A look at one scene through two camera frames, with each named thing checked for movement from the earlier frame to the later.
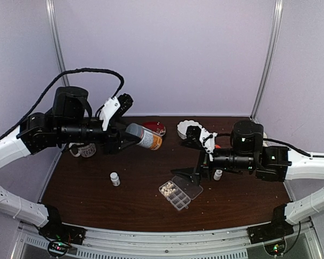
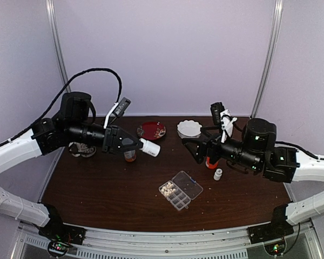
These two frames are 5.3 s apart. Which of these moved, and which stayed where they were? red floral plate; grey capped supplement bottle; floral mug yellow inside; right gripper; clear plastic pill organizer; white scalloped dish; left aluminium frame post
Moved: grey capped supplement bottle; right gripper
Stayed: clear plastic pill organizer; white scalloped dish; red floral plate; left aluminium frame post; floral mug yellow inside
